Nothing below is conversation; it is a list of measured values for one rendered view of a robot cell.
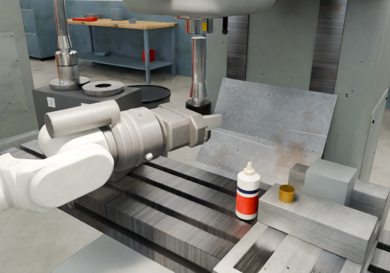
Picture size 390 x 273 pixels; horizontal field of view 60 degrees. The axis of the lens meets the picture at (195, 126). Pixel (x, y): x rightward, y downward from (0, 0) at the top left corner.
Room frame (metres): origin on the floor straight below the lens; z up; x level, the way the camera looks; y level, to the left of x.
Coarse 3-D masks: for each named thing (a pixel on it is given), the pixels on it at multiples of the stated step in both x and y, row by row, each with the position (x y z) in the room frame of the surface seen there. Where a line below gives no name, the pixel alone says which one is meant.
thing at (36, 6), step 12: (24, 0) 7.18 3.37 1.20; (36, 0) 7.14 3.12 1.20; (48, 0) 7.36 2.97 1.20; (24, 12) 7.23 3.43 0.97; (36, 12) 7.11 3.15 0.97; (48, 12) 7.33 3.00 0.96; (24, 24) 7.27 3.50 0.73; (36, 24) 7.08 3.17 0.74; (48, 24) 7.30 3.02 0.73; (36, 36) 7.07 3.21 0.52; (48, 36) 7.26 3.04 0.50; (36, 48) 7.11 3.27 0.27; (48, 48) 7.23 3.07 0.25
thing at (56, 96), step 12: (60, 84) 0.74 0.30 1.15; (72, 84) 0.74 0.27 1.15; (84, 84) 0.76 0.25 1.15; (96, 84) 0.74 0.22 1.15; (108, 84) 0.75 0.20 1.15; (120, 84) 0.74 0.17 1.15; (36, 96) 0.74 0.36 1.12; (48, 96) 0.73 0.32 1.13; (60, 96) 0.71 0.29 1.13; (72, 96) 0.70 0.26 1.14; (84, 96) 0.69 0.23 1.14; (96, 96) 0.69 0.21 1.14; (108, 96) 0.69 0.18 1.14; (120, 96) 0.69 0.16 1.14; (132, 96) 0.73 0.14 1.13; (36, 108) 0.75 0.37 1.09; (48, 108) 0.73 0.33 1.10; (60, 108) 0.71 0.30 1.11; (120, 108) 0.69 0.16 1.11; (132, 108) 0.72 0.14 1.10; (132, 168) 0.71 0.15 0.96; (108, 180) 0.66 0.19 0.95
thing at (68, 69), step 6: (60, 60) 0.75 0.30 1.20; (66, 60) 0.75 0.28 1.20; (72, 60) 0.76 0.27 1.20; (60, 66) 0.75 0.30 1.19; (66, 66) 0.75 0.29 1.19; (72, 66) 0.76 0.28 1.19; (78, 66) 0.78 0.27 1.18; (60, 72) 0.76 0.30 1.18; (66, 72) 0.75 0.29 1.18; (72, 72) 0.76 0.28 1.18; (78, 72) 0.78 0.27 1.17; (60, 78) 0.76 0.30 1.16; (66, 78) 0.75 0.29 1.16; (72, 78) 0.76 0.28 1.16; (78, 78) 0.77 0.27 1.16
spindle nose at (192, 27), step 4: (188, 20) 0.57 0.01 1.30; (192, 20) 0.56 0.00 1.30; (196, 20) 0.56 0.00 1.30; (200, 20) 0.56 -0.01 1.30; (204, 20) 0.56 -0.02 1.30; (208, 20) 0.57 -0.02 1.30; (212, 20) 0.58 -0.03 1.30; (188, 24) 0.57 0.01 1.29; (192, 24) 0.56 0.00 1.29; (196, 24) 0.56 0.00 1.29; (200, 24) 0.56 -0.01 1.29; (208, 24) 0.57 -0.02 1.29; (212, 24) 0.58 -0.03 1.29; (188, 28) 0.57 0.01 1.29; (192, 28) 0.56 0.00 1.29; (196, 28) 0.56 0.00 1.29; (200, 28) 0.56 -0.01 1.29; (208, 28) 0.57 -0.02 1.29; (212, 28) 0.58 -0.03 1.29; (188, 32) 0.57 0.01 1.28; (192, 32) 0.56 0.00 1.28; (196, 32) 0.56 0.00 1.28; (200, 32) 0.56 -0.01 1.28; (204, 32) 0.56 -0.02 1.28; (208, 32) 0.57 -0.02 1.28; (212, 32) 0.58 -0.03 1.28
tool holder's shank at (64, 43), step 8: (56, 0) 0.76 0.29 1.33; (64, 0) 0.78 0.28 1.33; (56, 8) 0.77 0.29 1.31; (64, 8) 0.77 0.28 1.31; (56, 16) 0.77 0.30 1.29; (64, 16) 0.77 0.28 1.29; (56, 24) 0.77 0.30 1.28; (64, 24) 0.77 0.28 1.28; (64, 32) 0.77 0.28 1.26; (64, 40) 0.76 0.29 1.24; (64, 48) 0.77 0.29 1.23
